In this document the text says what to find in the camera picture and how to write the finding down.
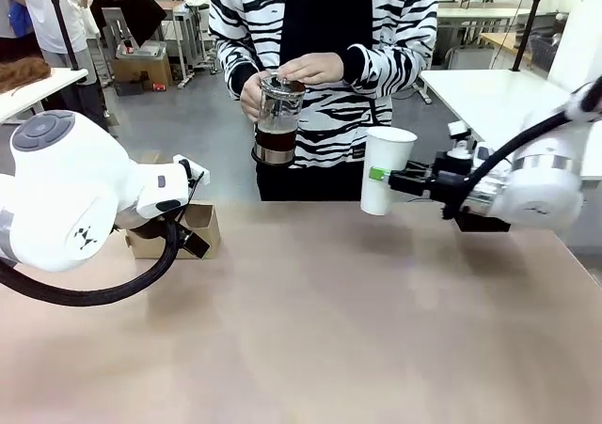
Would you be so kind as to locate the person's left hand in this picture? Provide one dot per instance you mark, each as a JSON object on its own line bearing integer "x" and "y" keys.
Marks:
{"x": 312, "y": 69}

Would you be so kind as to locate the black tripod pole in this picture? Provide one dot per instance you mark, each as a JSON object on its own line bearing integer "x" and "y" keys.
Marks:
{"x": 529, "y": 20}
{"x": 63, "y": 20}

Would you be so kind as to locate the glass french press with coffee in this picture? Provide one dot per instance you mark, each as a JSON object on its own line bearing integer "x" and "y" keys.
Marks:
{"x": 277, "y": 128}

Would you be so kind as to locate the large white side table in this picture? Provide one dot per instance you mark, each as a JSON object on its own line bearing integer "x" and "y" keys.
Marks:
{"x": 494, "y": 95}

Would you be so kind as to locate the person's left forearm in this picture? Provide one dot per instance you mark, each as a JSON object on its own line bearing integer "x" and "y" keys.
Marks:
{"x": 395, "y": 64}

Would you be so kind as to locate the person in zebra striped jacket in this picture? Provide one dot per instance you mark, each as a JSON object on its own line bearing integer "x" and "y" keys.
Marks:
{"x": 329, "y": 20}

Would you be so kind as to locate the bystander in white shirt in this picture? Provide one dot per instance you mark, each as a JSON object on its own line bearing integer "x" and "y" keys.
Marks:
{"x": 52, "y": 10}

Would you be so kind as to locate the brown cardboard box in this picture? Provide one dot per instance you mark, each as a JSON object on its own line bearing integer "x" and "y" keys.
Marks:
{"x": 141, "y": 69}

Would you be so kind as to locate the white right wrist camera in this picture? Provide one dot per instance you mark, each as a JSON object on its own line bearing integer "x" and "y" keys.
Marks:
{"x": 458, "y": 135}

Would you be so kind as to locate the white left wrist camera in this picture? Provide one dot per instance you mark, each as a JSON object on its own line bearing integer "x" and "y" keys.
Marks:
{"x": 190, "y": 172}

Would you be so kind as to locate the black cloth cover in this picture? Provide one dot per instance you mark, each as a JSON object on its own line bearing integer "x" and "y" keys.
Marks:
{"x": 129, "y": 5}

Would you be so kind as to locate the brown furry item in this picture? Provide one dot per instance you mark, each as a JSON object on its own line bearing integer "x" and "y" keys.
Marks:
{"x": 21, "y": 73}

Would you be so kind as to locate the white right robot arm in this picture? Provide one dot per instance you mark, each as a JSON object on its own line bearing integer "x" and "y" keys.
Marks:
{"x": 541, "y": 193}

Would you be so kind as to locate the person's right hand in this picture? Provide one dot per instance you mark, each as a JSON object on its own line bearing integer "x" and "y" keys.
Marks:
{"x": 249, "y": 97}

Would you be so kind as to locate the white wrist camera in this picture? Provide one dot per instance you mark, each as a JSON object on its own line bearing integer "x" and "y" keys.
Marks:
{"x": 458, "y": 135}
{"x": 190, "y": 172}

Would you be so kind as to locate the bystander in blue top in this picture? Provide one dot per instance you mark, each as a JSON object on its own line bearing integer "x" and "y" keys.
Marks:
{"x": 14, "y": 10}

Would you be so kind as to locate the gray plastic crate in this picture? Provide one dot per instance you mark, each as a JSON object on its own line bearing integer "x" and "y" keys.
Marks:
{"x": 545, "y": 50}

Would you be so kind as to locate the brown cardboard cup carrier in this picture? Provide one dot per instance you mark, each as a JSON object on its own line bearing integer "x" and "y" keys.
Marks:
{"x": 207, "y": 222}

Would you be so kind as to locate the small white side table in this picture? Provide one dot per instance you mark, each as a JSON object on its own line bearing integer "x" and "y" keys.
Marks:
{"x": 37, "y": 90}

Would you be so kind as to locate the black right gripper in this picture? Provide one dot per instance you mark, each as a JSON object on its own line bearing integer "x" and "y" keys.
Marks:
{"x": 444, "y": 179}

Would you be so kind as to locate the white paper cup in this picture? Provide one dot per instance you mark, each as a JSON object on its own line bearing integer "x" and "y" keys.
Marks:
{"x": 385, "y": 151}

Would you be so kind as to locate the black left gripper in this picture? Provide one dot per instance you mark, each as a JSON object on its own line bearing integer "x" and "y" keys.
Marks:
{"x": 194, "y": 245}

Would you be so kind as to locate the white background workbench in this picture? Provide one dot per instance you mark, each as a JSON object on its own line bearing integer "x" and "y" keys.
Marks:
{"x": 475, "y": 12}

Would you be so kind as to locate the person's right forearm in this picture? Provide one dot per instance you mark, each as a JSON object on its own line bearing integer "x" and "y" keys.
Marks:
{"x": 230, "y": 62}

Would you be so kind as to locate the gray metal stand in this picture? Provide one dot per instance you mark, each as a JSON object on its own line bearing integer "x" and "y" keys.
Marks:
{"x": 193, "y": 38}

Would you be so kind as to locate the black right wrist mount box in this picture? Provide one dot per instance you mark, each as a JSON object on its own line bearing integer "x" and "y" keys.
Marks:
{"x": 482, "y": 219}

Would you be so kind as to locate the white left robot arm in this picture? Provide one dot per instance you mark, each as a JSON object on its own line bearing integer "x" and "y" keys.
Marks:
{"x": 61, "y": 198}

